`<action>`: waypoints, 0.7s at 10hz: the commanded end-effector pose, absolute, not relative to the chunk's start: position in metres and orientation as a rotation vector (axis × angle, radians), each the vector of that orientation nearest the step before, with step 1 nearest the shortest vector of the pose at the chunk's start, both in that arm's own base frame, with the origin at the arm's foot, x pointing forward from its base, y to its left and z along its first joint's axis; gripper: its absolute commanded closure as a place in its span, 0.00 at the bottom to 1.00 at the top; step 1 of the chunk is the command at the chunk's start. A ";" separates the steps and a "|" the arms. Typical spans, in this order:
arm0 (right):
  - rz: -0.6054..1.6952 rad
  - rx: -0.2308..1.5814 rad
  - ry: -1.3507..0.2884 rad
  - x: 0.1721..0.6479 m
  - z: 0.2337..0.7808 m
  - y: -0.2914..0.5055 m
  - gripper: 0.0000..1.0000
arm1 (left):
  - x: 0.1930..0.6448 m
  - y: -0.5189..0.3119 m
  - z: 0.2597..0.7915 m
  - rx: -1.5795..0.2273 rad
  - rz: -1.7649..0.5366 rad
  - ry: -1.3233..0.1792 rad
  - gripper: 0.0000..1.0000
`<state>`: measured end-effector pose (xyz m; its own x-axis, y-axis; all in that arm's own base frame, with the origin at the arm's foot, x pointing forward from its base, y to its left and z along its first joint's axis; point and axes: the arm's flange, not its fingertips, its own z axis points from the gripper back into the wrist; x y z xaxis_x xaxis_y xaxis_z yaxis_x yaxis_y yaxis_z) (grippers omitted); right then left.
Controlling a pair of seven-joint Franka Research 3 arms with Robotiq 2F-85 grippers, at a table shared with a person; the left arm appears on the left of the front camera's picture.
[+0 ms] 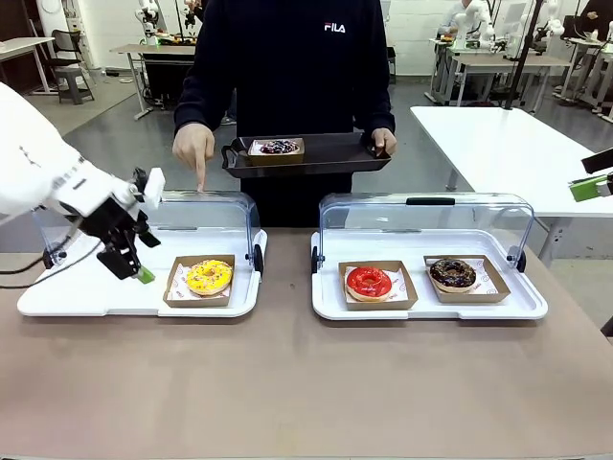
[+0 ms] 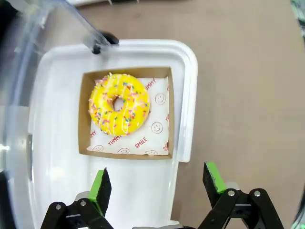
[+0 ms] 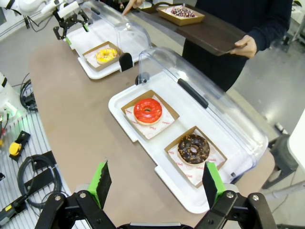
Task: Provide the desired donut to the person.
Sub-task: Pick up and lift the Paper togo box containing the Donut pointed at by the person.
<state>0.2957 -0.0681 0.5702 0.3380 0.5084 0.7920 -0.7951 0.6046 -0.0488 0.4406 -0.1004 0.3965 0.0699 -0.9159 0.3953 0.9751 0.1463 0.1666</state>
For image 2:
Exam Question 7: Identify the brown cardboard donut box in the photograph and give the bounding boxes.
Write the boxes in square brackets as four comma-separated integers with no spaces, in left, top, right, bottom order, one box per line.
[78,66,175,160]

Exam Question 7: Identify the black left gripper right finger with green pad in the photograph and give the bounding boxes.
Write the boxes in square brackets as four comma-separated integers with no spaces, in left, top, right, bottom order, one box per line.
[197,161,285,229]

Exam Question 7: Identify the clear plastic tray lid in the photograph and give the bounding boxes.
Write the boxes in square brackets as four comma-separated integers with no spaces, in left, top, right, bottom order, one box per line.
[0,0,108,182]

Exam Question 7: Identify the white printed smile paper liner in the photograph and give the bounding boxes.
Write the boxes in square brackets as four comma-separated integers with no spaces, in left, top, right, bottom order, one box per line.
[86,76,170,156]

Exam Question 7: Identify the yellow sprinkled donut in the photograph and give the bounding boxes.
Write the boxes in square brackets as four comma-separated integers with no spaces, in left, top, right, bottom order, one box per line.
[88,73,151,136]

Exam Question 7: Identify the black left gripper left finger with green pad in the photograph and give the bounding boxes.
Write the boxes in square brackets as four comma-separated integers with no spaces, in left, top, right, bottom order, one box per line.
[40,167,114,229]

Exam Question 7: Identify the black lid hinge bracket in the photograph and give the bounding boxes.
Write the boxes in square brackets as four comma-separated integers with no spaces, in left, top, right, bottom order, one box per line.
[91,31,120,55]

